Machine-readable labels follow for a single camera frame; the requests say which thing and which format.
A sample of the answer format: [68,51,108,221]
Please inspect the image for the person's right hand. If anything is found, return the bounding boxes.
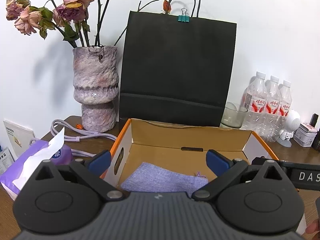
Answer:
[305,197,320,240]

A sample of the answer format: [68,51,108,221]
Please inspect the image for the orange cardboard box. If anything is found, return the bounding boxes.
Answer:
[100,119,277,190]

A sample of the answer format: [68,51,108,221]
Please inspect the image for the glass jar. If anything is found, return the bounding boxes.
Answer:
[220,102,248,129]

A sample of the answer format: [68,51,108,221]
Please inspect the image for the purple fabric pouch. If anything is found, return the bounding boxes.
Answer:
[120,163,208,196]

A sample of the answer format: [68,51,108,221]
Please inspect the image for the purple tissue pack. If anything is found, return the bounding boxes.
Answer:
[1,129,72,200]

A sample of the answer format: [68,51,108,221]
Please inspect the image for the small white tin box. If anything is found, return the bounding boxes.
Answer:
[293,123,317,147]

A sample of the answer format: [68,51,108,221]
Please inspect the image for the black object far right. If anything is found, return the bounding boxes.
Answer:
[310,113,320,152]

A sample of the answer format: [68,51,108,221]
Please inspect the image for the white robot figurine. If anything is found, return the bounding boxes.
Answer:
[276,110,300,148]

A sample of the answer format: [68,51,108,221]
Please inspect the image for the left water bottle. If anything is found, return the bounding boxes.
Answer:
[242,72,267,131]

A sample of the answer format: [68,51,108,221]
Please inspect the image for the water bottle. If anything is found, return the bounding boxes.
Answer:
[242,72,267,131]
[260,76,281,140]
[274,80,292,139]

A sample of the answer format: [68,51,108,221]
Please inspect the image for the white booklet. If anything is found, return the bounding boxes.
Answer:
[3,120,35,160]

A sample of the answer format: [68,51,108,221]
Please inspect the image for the right water bottle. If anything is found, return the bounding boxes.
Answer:
[274,80,292,139]

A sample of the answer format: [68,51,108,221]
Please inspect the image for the middle water bottle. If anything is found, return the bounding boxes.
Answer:
[260,76,281,140]

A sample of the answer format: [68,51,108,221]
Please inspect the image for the pink textured vase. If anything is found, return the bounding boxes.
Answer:
[73,46,119,133]

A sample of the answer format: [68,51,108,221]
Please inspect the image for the black paper bag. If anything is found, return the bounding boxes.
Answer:
[119,0,236,127]

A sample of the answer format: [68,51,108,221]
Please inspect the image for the teal binder clip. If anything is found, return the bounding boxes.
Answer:
[178,8,190,23]

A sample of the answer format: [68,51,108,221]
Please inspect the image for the dried rose bouquet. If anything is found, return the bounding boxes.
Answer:
[5,0,173,49]

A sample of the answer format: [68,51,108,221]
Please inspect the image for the purple cable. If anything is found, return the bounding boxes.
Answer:
[29,119,118,158]

